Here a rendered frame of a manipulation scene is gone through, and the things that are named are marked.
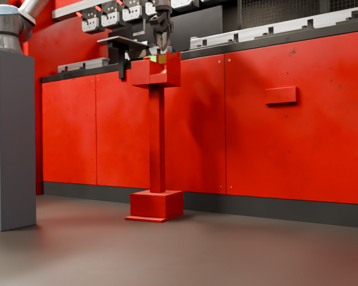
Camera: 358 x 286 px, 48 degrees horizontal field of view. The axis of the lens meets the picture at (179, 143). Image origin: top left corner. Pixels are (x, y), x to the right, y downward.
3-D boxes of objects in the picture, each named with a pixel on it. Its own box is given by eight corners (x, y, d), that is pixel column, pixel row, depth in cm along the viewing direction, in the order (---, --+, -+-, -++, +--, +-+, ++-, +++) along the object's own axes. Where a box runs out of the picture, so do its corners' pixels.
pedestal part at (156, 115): (149, 192, 202) (148, 85, 202) (155, 191, 207) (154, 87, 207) (159, 193, 199) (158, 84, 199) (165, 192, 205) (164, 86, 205)
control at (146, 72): (130, 85, 200) (130, 49, 200) (146, 89, 215) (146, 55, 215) (166, 82, 192) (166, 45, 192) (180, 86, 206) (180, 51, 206)
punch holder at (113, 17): (101, 26, 275) (101, 3, 275) (110, 29, 282) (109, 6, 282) (117, 22, 266) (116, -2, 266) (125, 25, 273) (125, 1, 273)
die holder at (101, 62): (57, 78, 306) (57, 66, 306) (64, 79, 311) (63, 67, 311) (103, 71, 276) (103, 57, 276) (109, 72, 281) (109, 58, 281)
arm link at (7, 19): (-15, 30, 177) (-15, 0, 177) (-2, 38, 190) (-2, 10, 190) (13, 30, 177) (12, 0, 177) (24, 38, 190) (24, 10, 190)
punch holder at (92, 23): (82, 32, 287) (81, 9, 287) (91, 34, 294) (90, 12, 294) (96, 28, 278) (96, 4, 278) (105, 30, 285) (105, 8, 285)
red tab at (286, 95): (265, 104, 191) (265, 89, 191) (266, 104, 193) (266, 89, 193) (295, 101, 182) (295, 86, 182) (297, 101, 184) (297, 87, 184)
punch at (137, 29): (132, 36, 263) (131, 21, 263) (133, 36, 265) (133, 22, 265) (143, 33, 257) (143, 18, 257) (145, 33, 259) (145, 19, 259)
